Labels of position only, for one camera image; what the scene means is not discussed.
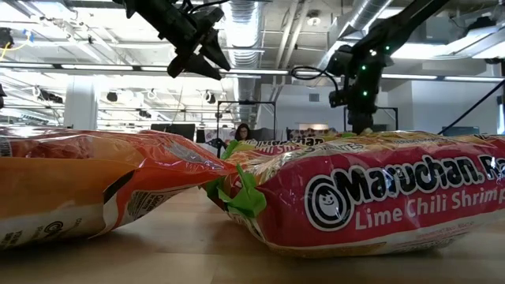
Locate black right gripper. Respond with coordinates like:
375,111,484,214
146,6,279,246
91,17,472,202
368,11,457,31
346,77,382,136

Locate white pillar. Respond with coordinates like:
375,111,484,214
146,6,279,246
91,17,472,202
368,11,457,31
62,74,99,131

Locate rectangular ceiling light panel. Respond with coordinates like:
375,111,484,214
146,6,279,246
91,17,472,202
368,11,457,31
388,41,447,61

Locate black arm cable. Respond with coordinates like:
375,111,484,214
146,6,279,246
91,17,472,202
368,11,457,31
290,65,341,94
188,0,234,15

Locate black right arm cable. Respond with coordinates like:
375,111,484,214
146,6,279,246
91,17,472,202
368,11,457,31
290,65,341,94

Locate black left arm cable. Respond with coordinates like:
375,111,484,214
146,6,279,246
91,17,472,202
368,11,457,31
188,0,234,15

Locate long LED strip light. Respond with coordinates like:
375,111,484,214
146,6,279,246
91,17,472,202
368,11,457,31
0,62,505,83

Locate orange Saucy Noods pack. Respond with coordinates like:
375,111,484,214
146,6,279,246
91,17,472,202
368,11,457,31
0,125,238,252

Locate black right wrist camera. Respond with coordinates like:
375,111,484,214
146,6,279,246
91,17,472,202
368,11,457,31
328,88,350,109

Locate black computer monitors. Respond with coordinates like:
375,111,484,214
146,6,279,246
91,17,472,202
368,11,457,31
149,122,197,143

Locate silver round air duct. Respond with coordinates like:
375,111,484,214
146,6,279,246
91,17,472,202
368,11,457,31
219,0,264,127
315,0,395,72

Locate thin black taut cable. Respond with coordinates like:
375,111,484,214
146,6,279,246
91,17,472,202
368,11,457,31
436,78,505,136

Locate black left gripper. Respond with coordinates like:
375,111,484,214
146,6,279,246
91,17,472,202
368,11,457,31
136,0,232,82

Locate person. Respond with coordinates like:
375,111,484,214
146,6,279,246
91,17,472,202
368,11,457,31
226,122,253,145

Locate Maruchan lime chili shrimp pack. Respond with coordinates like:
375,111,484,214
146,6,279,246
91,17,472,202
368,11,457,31
219,133,356,159
204,132,505,260

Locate black metal frame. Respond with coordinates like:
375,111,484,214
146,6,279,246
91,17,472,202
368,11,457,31
342,105,399,135
215,100,277,153

